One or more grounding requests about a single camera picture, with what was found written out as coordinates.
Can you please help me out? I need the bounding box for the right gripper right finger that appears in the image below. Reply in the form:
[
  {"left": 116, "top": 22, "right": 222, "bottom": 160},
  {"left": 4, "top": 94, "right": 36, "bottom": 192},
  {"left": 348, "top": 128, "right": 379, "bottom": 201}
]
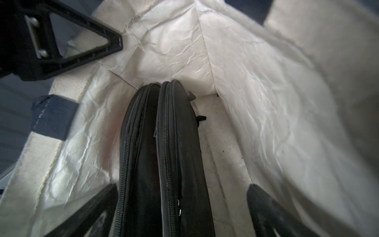
[{"left": 247, "top": 184, "right": 318, "bottom": 237}]

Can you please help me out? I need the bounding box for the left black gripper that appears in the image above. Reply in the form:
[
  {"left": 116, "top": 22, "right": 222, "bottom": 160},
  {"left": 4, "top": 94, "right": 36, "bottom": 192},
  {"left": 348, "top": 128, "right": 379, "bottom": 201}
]
[{"left": 1, "top": 1, "right": 123, "bottom": 81}]

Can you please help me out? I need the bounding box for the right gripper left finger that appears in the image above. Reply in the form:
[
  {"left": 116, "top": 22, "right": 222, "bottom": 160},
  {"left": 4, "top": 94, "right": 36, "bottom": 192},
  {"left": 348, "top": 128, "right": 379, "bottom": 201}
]
[{"left": 46, "top": 184, "right": 118, "bottom": 237}]

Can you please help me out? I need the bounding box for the black zippered paddle case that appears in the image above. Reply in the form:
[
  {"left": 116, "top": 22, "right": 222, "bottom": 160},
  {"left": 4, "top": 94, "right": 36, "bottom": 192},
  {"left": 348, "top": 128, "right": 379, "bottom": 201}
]
[
  {"left": 114, "top": 84, "right": 162, "bottom": 237},
  {"left": 156, "top": 80, "right": 215, "bottom": 237}
]

